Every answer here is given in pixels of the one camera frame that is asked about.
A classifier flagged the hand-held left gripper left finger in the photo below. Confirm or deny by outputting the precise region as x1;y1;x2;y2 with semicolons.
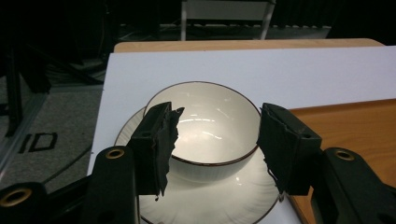
81;101;185;224

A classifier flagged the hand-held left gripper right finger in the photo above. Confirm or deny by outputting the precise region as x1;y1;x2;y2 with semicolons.
257;103;396;224

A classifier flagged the white bowl with brown rim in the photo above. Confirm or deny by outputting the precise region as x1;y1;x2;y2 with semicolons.
143;80;262;184

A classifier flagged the white plate with brown rim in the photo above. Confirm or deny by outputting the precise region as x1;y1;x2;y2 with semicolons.
114;106;280;224

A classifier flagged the white board sheet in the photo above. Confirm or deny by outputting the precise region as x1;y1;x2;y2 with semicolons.
87;46;396;224

